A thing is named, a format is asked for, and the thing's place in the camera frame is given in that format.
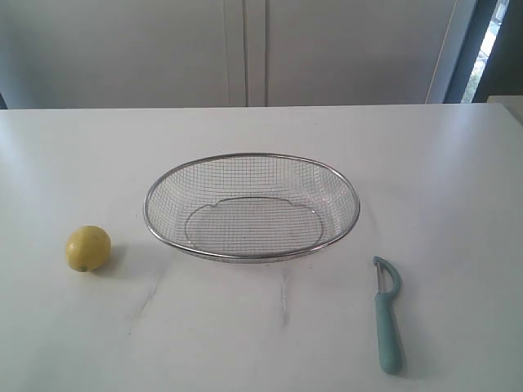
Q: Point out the yellow lemon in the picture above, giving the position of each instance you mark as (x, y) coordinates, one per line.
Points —
(88, 248)

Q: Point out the teal handled peeler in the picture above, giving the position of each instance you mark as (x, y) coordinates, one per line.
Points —
(389, 347)

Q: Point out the oval wire mesh basket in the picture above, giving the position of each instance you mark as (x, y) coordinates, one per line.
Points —
(251, 207)

